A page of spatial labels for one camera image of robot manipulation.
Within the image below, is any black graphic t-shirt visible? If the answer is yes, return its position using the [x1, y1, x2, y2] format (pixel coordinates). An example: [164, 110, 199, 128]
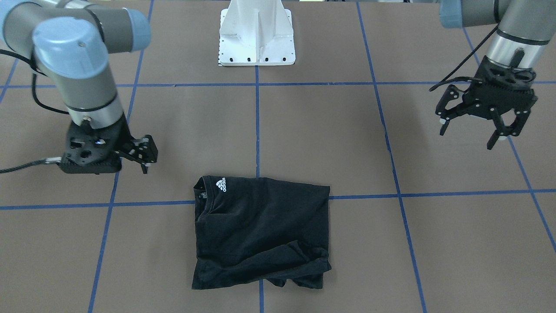
[192, 176, 331, 290]

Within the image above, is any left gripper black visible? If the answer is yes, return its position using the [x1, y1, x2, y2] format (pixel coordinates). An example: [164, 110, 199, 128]
[435, 56, 538, 150]

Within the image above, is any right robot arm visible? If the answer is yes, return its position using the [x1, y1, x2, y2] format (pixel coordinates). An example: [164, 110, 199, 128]
[1, 0, 158, 174]

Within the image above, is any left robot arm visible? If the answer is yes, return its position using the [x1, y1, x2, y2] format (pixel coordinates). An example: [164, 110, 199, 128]
[431, 0, 556, 150]

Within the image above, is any brown paper table cover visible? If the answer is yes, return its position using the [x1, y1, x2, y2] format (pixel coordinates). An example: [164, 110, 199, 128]
[1, 0, 556, 313]

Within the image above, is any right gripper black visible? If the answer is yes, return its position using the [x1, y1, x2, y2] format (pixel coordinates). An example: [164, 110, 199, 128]
[58, 115, 159, 174]

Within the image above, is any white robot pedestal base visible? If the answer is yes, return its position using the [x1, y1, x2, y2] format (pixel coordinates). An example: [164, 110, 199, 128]
[218, 0, 296, 66]

